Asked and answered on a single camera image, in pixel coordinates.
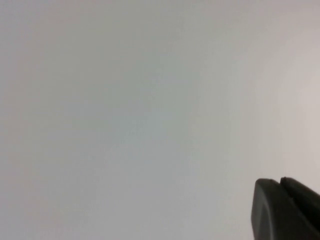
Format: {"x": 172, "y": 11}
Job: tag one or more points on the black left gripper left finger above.
{"x": 270, "y": 212}

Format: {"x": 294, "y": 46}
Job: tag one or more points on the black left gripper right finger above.
{"x": 307, "y": 207}

